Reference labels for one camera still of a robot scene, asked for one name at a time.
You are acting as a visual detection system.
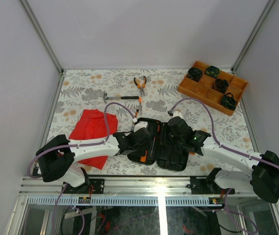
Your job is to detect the black orange screwdriver large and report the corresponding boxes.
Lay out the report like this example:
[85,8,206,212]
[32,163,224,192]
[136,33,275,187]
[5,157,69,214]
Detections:
[148,122,160,160]

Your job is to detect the black plastic tool case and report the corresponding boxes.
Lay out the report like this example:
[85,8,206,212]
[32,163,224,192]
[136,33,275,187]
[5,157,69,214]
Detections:
[127,117,189,171]

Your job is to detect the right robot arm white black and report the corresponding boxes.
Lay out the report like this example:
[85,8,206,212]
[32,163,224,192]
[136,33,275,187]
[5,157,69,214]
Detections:
[168,117,279,204]

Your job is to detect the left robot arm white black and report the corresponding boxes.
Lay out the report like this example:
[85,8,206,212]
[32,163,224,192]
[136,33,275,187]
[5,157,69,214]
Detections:
[36,127,152,193]

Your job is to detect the thin black precision screwdriver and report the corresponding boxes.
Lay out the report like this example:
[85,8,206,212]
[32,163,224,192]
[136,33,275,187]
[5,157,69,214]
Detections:
[130,109,140,132]

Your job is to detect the small orange tipped precision screwdriver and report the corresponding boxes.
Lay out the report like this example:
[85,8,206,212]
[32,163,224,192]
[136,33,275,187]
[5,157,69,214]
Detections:
[138,96,142,115]

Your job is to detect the red cloth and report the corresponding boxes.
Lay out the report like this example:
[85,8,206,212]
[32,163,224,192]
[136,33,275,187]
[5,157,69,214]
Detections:
[69,109,108,170]

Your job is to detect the small hammer black grip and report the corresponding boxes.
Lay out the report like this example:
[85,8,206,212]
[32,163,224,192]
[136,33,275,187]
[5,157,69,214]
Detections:
[103,92,139,103]

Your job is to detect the orange wooden divided tray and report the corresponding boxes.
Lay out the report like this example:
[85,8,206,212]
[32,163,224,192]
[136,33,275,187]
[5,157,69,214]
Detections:
[177,61,248,116]

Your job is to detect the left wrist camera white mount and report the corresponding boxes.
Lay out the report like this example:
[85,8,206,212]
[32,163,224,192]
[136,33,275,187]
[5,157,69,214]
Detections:
[132,121,148,132]

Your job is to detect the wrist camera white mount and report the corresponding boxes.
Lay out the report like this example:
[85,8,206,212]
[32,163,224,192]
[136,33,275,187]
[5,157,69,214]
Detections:
[168,110,183,118]
[132,121,148,132]

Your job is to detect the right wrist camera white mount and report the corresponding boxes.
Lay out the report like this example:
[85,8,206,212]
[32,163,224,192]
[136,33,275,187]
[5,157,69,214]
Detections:
[168,110,183,118]

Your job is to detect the orange handled pliers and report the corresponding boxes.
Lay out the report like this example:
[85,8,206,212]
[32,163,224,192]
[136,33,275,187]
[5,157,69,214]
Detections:
[133,76,147,96]

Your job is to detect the aluminium frame rail front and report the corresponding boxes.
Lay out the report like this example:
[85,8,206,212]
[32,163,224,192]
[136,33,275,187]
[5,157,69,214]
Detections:
[19,175,279,208]

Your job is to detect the rolled green strap right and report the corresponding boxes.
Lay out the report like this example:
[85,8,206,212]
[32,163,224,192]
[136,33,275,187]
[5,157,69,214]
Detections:
[219,93,238,110]

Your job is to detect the rolled green strap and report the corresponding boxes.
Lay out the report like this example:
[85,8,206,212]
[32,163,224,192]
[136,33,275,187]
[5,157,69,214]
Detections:
[219,93,238,110]
[204,65,221,78]

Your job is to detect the rolled dark strap top-left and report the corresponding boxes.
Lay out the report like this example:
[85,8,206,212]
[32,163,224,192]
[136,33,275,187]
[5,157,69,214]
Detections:
[187,67,203,81]

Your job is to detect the rolled dark strap middle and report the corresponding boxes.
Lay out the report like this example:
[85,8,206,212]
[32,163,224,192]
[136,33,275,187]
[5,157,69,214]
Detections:
[212,78,229,93]

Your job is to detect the rolled green strap top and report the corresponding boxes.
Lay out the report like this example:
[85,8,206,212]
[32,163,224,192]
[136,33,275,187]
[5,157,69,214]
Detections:
[204,65,221,78]

